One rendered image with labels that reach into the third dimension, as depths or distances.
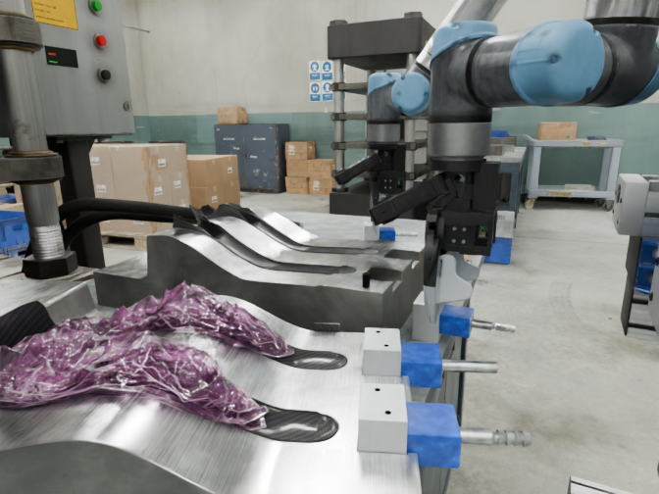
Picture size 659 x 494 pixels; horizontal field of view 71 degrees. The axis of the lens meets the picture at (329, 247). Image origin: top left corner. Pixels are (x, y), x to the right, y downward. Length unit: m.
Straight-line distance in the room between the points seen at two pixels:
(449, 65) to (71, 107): 0.96
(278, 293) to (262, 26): 7.86
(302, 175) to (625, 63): 7.06
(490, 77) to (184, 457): 0.44
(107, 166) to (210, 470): 4.44
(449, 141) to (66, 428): 0.47
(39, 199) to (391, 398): 0.87
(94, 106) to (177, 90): 8.04
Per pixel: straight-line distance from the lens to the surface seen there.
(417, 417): 0.39
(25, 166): 1.07
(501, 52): 0.52
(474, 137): 0.58
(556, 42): 0.49
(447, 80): 0.58
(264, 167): 7.72
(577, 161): 7.11
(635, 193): 0.91
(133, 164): 4.51
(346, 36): 4.82
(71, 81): 1.32
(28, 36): 1.08
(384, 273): 0.67
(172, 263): 0.73
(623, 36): 0.61
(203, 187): 5.26
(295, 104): 7.98
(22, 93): 1.09
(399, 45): 4.64
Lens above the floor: 1.09
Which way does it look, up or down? 15 degrees down
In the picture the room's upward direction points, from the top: 1 degrees counter-clockwise
